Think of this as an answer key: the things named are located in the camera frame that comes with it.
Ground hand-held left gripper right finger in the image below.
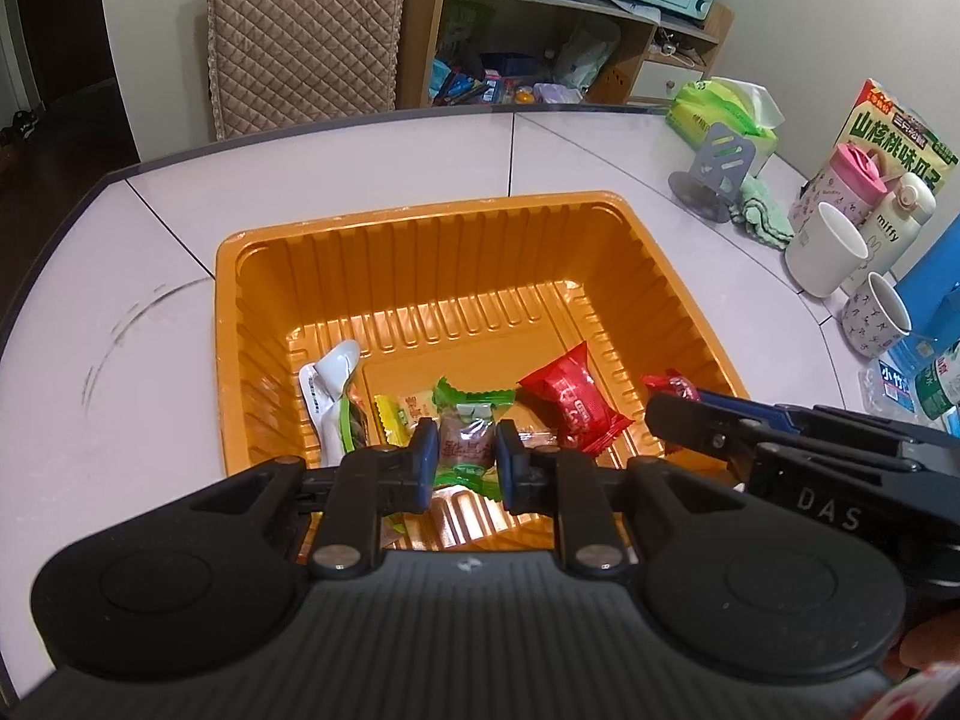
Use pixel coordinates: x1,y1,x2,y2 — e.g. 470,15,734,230
495,418,751,580

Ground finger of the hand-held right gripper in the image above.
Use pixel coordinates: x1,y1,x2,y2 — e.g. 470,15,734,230
645,391,758,485
696,387,960,452

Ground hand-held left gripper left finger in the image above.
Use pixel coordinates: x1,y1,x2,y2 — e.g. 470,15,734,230
180,418,438,580

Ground small red snack packet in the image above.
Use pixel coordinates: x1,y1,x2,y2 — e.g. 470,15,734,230
641,369,702,455

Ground green candy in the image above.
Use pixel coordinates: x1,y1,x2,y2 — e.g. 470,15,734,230
431,376,518,501

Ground yellow jelly packet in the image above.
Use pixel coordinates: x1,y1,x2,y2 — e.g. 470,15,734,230
373,388,437,446

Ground large red snack packet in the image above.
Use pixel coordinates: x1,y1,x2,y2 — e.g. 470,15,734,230
517,341,635,455

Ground white green spout pouch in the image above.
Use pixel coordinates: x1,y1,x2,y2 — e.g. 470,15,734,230
298,341,370,467

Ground orange plastic tray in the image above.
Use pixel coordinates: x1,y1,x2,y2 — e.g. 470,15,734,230
215,190,753,552

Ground person's right hand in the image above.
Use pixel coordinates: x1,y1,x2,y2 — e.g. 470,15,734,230
889,604,960,683

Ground blue pocket tissue packet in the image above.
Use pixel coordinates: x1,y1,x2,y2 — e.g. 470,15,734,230
859,360,920,413

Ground water bottle with green label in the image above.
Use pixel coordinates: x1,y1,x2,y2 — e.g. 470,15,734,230
911,341,960,421

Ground patterned mug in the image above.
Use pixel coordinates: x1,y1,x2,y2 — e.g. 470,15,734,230
840,271,914,359

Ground white cup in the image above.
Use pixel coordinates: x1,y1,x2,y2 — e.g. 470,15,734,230
784,202,871,299

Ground green cloth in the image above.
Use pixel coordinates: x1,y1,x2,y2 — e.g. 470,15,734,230
731,175,794,250

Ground blue thermos jug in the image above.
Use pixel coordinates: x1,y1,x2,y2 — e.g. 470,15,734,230
892,214,960,350

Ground white thermos bottle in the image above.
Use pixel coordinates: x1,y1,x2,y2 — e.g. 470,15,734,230
840,172,938,293

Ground pink lidded bottle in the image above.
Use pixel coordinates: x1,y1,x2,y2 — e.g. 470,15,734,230
787,142,890,241

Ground grey phone stand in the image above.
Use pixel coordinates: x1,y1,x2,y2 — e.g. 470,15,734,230
667,122,757,224

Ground green tissue pack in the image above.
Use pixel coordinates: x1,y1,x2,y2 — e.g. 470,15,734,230
666,77,785,177

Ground large yellow green seed bag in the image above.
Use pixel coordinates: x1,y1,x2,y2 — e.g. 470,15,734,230
806,79,959,200

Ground white plastic bag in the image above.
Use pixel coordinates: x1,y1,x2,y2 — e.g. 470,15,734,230
553,19,623,91

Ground wooden shelf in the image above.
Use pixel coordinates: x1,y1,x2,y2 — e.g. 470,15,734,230
397,0,734,110

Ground tall chair with quilted cover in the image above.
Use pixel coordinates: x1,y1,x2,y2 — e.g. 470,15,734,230
202,0,412,140

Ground dark shoe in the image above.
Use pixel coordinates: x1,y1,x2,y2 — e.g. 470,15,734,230
0,109,40,145

